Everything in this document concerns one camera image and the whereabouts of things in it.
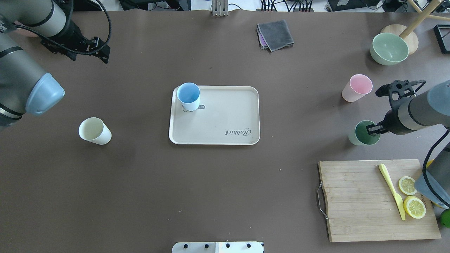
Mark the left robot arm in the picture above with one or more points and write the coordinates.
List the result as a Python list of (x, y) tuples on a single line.
[(25, 87)]

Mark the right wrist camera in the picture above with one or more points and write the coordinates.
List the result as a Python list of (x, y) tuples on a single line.
[(400, 91)]

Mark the upper lemon slice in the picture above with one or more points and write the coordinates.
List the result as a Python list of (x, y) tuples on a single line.
[(407, 185)]

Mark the purple folded cloth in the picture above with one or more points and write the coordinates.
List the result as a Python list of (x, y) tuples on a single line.
[(262, 42)]

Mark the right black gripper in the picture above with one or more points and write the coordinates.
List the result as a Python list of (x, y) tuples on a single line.
[(391, 124)]

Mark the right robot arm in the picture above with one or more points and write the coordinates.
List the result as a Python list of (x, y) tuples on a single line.
[(411, 112)]

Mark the green plastic bowl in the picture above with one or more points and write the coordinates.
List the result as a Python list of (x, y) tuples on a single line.
[(388, 49)]

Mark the lemon slice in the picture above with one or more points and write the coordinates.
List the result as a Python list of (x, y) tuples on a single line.
[(414, 207), (407, 185)]

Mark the green lime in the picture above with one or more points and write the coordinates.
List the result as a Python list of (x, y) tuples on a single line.
[(445, 218)]

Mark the yellow plastic knife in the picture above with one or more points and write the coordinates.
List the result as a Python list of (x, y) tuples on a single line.
[(398, 199)]

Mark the grey folded cloth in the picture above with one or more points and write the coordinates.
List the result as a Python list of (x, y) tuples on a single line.
[(276, 34)]

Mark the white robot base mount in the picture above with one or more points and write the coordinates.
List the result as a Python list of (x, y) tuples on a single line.
[(219, 247)]

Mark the lower lemon slice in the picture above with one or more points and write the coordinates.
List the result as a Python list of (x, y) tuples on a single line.
[(414, 207)]

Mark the mint green plastic cup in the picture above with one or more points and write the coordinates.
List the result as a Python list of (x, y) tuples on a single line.
[(360, 136)]

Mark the bamboo cutting board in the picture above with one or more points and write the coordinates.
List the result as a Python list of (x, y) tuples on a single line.
[(359, 205)]

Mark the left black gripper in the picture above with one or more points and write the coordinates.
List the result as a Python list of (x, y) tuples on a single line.
[(72, 34)]

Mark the cream white plastic cup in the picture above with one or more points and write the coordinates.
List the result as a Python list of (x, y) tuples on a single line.
[(94, 130)]

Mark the light blue plastic cup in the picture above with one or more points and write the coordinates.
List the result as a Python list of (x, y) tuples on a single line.
[(189, 95)]

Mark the aluminium camera post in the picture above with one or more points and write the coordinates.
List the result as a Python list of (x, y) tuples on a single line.
[(219, 8)]

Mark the pink plastic cup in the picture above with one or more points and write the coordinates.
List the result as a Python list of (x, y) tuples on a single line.
[(358, 86)]

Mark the wooden cup drying rack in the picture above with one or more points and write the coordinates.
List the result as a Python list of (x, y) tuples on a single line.
[(407, 33)]

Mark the cream rectangular serving tray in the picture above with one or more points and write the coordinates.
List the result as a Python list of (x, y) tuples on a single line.
[(227, 115)]

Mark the black glass holder tray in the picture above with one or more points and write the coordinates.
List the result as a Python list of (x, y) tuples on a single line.
[(442, 33)]

